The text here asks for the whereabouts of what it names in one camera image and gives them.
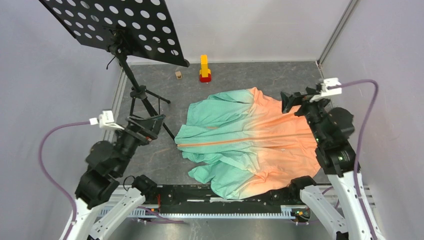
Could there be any small wooden cube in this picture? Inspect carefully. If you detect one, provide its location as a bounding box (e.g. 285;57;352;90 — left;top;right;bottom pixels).
175;71;183;80

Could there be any white toothed cable duct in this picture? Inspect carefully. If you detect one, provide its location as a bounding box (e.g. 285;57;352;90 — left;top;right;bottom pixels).
98;207;295;220

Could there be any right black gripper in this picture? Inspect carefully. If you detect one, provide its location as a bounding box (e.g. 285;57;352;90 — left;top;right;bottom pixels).
281;87;332;145

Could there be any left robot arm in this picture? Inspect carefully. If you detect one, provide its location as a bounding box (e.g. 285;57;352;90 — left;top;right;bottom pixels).
62;110;165;240

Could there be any green and orange jacket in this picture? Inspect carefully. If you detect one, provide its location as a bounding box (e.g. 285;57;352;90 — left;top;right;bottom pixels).
174;87;320;199

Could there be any red cylinder block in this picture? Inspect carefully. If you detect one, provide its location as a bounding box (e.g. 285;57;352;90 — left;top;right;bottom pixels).
199;73;212;83

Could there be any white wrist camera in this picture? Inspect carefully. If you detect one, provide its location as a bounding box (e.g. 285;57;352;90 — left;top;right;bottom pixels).
309;77;342;103
89;109;125;131

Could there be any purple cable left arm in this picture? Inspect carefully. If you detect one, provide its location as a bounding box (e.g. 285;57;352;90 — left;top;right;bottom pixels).
38;121;186;240

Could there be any black perforated music stand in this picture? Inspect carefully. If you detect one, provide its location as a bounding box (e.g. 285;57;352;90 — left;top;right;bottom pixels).
40;0;190;117

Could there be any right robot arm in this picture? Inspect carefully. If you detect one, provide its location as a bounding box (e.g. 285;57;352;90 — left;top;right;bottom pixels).
280;88;385;240

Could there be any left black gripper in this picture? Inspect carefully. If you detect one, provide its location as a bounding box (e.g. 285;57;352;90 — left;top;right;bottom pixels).
114;113;167;175

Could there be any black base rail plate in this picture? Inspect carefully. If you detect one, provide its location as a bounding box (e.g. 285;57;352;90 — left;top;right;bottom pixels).
144;184;306;214

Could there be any yellow block tower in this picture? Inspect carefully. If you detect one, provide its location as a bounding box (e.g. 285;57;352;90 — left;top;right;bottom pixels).
199;54;211;78

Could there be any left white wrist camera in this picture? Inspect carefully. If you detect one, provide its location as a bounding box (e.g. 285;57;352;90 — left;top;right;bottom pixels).
89;109;125;131

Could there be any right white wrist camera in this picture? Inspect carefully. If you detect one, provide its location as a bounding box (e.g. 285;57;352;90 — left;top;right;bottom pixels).
309;77;342;103

